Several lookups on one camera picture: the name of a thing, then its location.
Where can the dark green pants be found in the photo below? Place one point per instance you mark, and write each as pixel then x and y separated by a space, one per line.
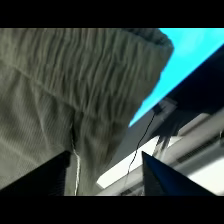
pixel 66 86

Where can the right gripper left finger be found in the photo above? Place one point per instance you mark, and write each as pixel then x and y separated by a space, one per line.
pixel 46 176

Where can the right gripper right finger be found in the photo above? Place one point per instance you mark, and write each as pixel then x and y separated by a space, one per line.
pixel 166 181

